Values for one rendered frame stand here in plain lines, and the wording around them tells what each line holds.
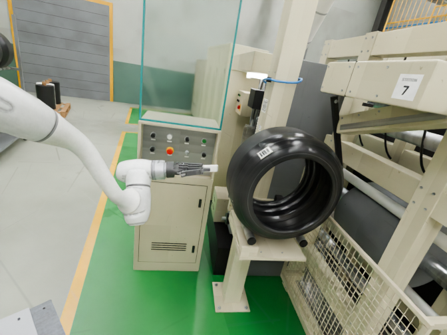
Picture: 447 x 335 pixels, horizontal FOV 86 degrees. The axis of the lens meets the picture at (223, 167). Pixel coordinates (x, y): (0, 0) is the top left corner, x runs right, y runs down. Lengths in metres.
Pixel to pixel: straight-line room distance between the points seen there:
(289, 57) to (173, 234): 1.49
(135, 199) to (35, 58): 9.51
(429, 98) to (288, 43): 0.69
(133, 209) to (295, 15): 1.16
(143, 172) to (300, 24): 1.03
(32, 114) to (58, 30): 9.44
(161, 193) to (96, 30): 8.49
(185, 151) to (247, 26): 9.13
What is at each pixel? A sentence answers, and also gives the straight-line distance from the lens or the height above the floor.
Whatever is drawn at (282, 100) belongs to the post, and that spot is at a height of 1.56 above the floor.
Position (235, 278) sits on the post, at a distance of 1.96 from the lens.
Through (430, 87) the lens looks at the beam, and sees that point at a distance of 0.99.
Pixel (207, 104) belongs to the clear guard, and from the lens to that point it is 1.66.
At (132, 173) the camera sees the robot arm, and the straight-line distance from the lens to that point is 1.10.
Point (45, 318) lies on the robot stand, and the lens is 1.31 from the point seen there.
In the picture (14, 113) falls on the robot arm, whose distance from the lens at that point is 0.72.
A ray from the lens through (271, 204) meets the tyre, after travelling 1.48.
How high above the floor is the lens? 1.65
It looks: 21 degrees down
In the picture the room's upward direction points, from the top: 10 degrees clockwise
